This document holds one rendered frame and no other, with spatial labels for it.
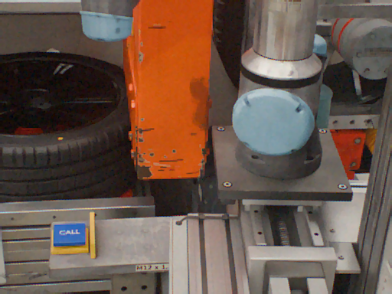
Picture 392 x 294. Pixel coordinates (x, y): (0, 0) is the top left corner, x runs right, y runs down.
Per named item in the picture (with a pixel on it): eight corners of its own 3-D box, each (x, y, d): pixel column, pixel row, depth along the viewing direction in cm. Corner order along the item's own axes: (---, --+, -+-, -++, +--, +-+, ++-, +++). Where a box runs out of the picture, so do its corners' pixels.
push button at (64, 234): (86, 230, 170) (85, 222, 169) (86, 249, 164) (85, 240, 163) (54, 231, 169) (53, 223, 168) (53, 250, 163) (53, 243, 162)
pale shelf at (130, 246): (231, 223, 181) (232, 213, 180) (245, 267, 167) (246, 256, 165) (51, 232, 175) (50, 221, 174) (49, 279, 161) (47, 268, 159)
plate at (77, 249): (88, 231, 171) (87, 227, 171) (88, 253, 164) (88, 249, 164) (52, 233, 170) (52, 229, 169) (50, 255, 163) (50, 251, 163)
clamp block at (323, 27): (317, 31, 163) (320, 7, 160) (329, 47, 155) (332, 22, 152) (295, 31, 162) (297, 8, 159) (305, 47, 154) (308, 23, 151)
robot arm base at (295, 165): (328, 180, 125) (336, 128, 120) (238, 178, 124) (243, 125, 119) (313, 136, 138) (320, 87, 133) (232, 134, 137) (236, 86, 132)
